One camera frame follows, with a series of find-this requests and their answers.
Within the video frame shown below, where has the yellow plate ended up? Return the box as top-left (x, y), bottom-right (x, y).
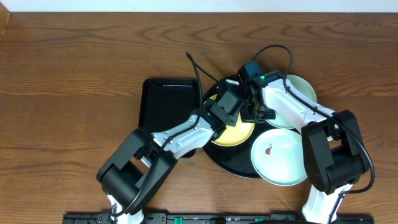
top-left (208, 93), bottom-right (256, 147)

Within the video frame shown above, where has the light green plate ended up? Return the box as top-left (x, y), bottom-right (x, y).
top-left (251, 129), bottom-right (307, 187)
top-left (266, 75), bottom-right (317, 129)

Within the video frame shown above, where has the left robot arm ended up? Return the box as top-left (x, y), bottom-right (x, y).
top-left (96, 79), bottom-right (245, 223)

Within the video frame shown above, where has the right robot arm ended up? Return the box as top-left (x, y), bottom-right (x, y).
top-left (243, 76), bottom-right (374, 223)

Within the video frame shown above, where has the round black tray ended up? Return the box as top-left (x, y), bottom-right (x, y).
top-left (201, 73), bottom-right (280, 180)

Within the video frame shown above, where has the rectangular black tray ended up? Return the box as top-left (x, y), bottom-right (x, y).
top-left (138, 78), bottom-right (200, 134)

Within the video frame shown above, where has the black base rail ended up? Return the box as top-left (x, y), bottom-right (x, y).
top-left (62, 212), bottom-right (375, 224)

